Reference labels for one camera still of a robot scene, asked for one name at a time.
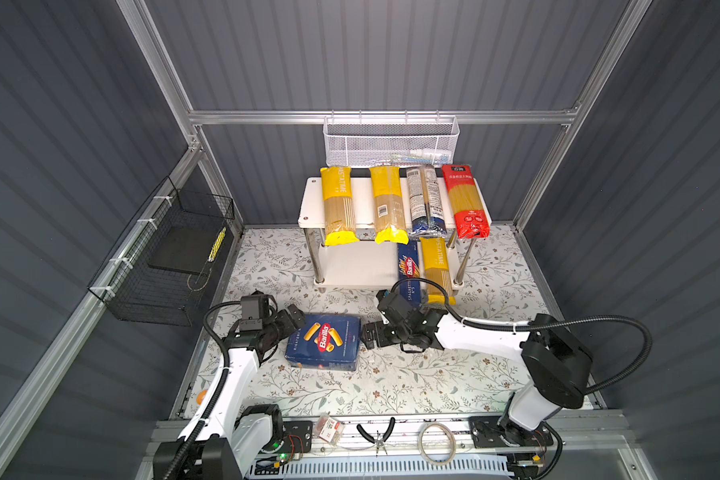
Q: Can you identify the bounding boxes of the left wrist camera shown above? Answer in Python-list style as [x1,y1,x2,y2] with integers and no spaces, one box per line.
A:
[240,293,269,320]

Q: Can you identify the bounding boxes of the white two-tier shelf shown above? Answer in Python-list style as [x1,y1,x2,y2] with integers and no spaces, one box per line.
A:
[298,177,476,290]

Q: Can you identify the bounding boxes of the yellow Pastatime bag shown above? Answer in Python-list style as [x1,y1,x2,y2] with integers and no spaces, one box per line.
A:
[321,166,359,247]
[370,166,409,244]
[420,237,456,305]

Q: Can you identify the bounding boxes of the clear blue spaghetti bag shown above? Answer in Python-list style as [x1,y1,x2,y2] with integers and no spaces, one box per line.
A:
[406,166,447,238]

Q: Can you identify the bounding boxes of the blue Barilla spaghetti box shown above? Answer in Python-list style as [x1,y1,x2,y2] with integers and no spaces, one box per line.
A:
[397,240,422,307]

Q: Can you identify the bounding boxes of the orange round sticker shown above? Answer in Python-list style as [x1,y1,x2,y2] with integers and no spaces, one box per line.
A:
[196,390,208,405]

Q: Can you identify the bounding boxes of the red spaghetti bag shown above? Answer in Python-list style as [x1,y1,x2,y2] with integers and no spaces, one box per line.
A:
[442,165,490,239]

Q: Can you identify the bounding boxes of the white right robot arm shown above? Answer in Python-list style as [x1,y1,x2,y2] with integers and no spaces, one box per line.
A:
[360,290,593,436]

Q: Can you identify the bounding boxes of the black wire basket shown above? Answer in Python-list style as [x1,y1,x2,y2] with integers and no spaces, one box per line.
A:
[89,178,237,327]

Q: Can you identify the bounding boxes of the black handled pliers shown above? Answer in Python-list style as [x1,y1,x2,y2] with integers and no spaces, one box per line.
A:
[356,417,396,455]

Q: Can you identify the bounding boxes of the dark blue pasta box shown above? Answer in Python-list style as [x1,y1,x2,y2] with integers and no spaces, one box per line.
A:
[285,313,361,371]

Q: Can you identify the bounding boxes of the floral patterned table mat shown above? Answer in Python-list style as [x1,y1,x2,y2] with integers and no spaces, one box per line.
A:
[182,226,595,420]

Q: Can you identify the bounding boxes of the small red white packet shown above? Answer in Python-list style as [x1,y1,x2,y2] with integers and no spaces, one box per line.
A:
[315,415,345,445]

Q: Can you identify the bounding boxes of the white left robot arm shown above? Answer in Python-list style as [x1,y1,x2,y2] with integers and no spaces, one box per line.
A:
[152,291,306,479]

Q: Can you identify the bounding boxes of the roll of clear tape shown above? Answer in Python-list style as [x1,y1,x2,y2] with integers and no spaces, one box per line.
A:
[417,422,457,467]

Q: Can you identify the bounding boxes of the white wire mesh basket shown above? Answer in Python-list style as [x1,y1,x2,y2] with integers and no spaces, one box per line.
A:
[323,116,460,168]

